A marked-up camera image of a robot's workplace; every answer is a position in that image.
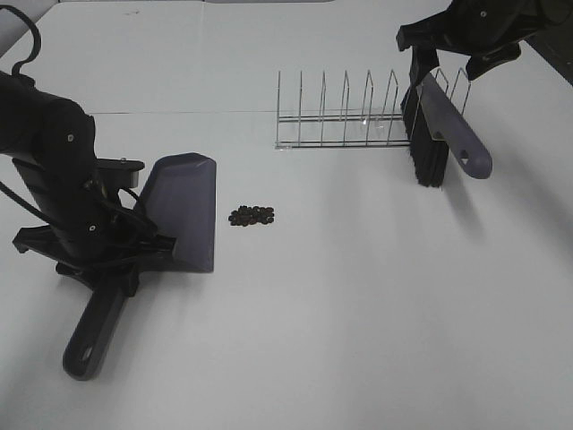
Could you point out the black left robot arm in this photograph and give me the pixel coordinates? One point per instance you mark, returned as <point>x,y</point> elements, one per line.
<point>40,127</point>

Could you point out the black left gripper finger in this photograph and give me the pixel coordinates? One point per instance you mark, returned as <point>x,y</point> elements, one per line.
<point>147,264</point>

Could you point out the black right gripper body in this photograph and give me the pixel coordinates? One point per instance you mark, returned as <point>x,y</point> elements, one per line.
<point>472,27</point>

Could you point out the pile of coffee beans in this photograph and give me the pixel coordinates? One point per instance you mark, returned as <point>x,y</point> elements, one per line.
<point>245,216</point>

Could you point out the purple plastic dustpan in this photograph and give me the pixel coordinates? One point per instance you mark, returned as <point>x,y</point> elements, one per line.
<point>180,198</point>

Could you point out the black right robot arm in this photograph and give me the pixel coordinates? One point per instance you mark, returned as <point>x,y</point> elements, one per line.
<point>549,14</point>

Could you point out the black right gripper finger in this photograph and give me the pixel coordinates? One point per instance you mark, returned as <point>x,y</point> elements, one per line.
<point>478,65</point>
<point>424,60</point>

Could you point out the chrome wire dish rack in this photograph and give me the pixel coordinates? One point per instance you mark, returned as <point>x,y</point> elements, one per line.
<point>346,117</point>

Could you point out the purple hand brush black bristles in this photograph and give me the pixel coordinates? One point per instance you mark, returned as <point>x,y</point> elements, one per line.
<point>435,130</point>

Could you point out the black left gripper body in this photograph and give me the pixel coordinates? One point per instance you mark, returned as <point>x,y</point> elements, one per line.
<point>86,230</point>

